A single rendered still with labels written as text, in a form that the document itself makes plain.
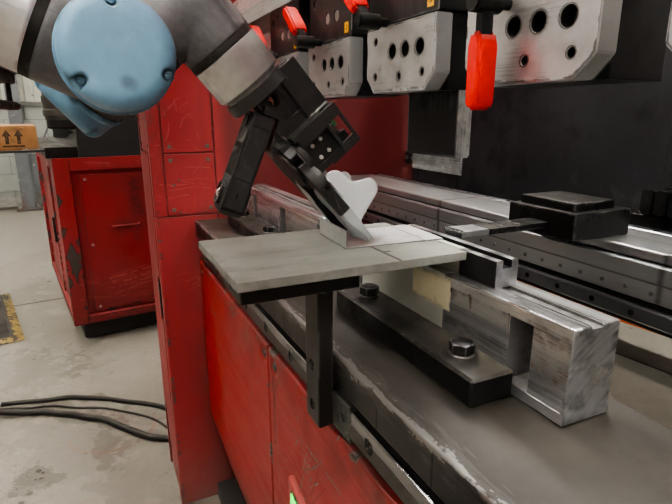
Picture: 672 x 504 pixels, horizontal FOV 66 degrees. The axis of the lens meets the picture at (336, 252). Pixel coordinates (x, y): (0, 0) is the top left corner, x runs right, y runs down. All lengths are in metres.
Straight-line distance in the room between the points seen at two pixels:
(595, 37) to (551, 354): 0.27
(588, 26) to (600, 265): 0.41
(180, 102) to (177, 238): 0.35
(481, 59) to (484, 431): 0.33
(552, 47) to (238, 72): 0.28
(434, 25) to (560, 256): 0.40
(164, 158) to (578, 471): 1.17
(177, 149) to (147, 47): 1.03
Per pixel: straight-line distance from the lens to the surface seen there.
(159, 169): 1.40
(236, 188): 0.56
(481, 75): 0.48
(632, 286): 0.77
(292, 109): 0.58
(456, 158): 0.63
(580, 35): 0.46
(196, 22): 0.54
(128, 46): 0.38
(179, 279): 1.46
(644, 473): 0.51
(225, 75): 0.54
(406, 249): 0.59
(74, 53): 0.38
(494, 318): 0.56
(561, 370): 0.51
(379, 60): 0.69
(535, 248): 0.86
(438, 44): 0.60
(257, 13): 1.18
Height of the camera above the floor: 1.15
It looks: 15 degrees down
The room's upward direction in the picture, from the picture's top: straight up
